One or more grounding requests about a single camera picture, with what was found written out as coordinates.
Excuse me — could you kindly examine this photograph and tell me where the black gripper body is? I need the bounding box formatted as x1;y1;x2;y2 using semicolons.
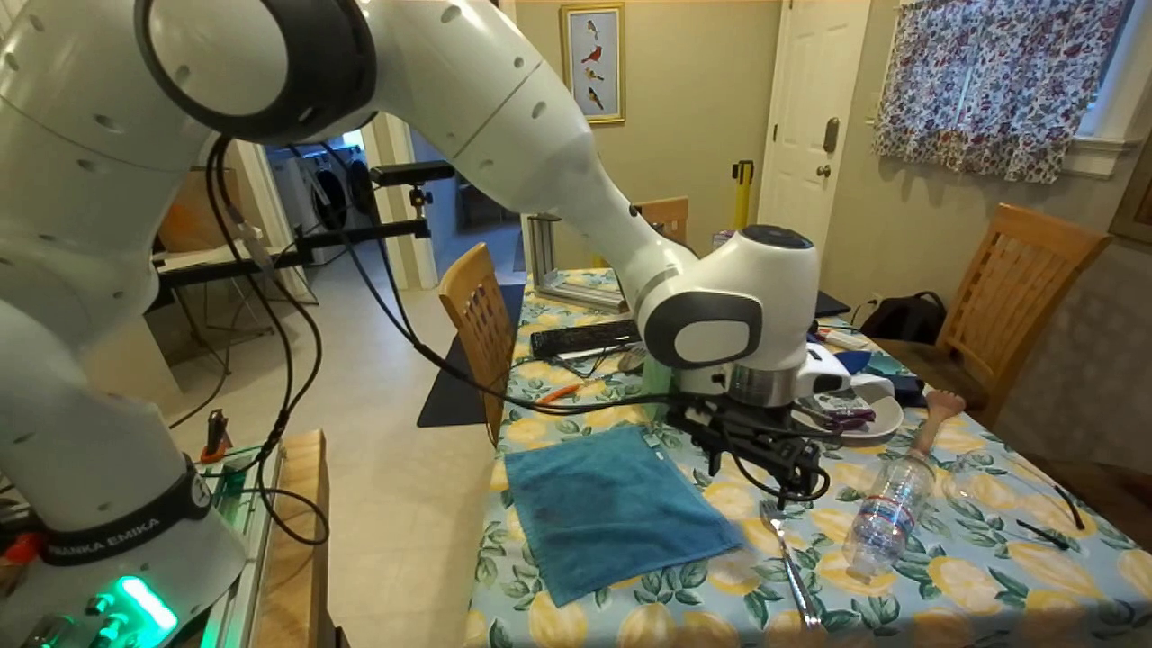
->
668;397;833;505

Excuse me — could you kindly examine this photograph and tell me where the silver spoon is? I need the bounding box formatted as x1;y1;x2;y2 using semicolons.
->
764;512;826;626

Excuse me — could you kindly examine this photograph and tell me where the blue towel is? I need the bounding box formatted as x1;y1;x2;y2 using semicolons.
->
503;426;741;606

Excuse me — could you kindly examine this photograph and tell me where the white plate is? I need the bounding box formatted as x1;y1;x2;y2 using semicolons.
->
791;389;905;444

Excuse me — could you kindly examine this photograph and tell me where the clear plastic bottle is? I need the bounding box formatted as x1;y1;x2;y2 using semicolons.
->
850;449;934;579

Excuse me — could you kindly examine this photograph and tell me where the lemon print tablecloth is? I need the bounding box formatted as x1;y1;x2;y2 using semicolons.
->
460;261;1152;648

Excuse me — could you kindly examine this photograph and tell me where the black bag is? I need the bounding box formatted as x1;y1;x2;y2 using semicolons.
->
862;290;946;341

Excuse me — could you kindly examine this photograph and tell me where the wooden chair by window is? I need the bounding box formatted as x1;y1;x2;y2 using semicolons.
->
884;201;1106;426

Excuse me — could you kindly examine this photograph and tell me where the wooden chair near corner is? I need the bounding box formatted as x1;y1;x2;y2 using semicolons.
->
439;243;517;438

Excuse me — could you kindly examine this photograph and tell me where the white door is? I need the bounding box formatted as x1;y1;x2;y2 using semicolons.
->
760;0;872;252

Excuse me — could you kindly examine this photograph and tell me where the floral curtain left window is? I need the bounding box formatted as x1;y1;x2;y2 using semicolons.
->
874;0;1132;188

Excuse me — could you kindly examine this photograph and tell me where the bird picture frame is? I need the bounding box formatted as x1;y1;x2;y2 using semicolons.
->
559;0;628;125

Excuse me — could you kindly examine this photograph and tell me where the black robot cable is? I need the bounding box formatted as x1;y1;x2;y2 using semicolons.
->
167;138;679;549

